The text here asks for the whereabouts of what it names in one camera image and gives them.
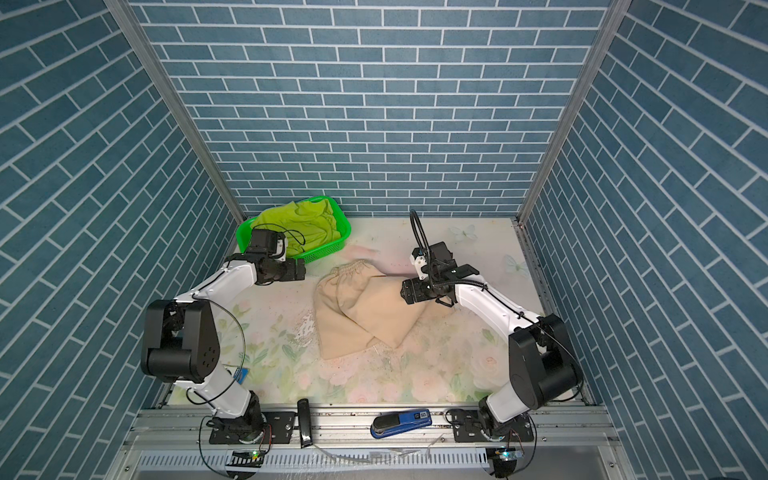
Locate beige drawstring shorts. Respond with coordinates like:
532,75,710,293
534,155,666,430
313,260,453,360

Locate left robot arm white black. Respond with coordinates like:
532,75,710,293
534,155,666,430
140,229,306,426

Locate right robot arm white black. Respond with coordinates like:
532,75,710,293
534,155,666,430
401,242,583,430

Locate lime green shorts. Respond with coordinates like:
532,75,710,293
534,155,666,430
251,199,341,258

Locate green plastic basket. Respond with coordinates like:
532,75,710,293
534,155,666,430
236,196,351,263

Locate white blue paper card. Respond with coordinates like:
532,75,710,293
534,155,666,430
233,367,249,385

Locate black remote-like device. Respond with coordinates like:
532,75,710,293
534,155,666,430
297,398,313,449

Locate blue black stapler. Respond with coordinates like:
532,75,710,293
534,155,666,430
370,409,432,439

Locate left circuit board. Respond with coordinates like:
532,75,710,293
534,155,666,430
226,451,265,470

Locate circuit board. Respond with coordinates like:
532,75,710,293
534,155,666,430
226,451,265,470
486,448,518,478

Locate right circuit board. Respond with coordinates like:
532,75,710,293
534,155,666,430
486,448,518,478

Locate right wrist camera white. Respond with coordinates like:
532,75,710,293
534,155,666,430
410,247,427,278

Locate right black corrugated cable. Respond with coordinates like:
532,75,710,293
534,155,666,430
409,208,433,283

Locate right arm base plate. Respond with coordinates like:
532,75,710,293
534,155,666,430
445,408,534,443

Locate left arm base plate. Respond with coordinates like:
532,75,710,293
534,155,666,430
205,411,297,445

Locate aluminium front rail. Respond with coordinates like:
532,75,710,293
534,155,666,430
124,403,621,453

